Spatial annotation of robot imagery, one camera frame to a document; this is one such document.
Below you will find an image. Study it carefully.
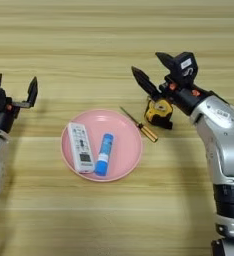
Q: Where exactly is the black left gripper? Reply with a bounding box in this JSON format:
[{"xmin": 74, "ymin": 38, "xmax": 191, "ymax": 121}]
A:
[{"xmin": 0, "ymin": 73, "xmax": 39, "ymax": 134}]

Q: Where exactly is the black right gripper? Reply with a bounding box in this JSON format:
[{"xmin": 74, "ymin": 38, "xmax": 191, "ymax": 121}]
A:
[{"xmin": 131, "ymin": 52, "xmax": 212, "ymax": 116}]

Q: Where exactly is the yellow black tape measure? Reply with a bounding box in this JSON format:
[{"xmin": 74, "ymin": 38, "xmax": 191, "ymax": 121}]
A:
[{"xmin": 143, "ymin": 98, "xmax": 174, "ymax": 130}]

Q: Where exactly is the amber handle screwdriver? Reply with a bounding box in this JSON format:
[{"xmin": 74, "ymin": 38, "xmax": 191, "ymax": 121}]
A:
[{"xmin": 119, "ymin": 106, "xmax": 159, "ymax": 144}]

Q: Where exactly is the white remote control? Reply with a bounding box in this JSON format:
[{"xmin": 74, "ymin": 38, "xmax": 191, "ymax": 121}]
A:
[{"xmin": 67, "ymin": 122, "xmax": 96, "ymax": 174}]

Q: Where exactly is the blue glue stick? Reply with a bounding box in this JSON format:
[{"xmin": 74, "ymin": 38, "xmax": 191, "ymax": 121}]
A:
[{"xmin": 94, "ymin": 133, "xmax": 115, "ymax": 177}]

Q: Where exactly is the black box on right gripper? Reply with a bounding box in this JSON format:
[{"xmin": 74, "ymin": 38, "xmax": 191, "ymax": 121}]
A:
[{"xmin": 173, "ymin": 51, "xmax": 199, "ymax": 85}]

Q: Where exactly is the pink round plate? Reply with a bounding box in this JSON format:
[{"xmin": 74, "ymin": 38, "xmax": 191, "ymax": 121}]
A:
[{"xmin": 60, "ymin": 108, "xmax": 144, "ymax": 183}]

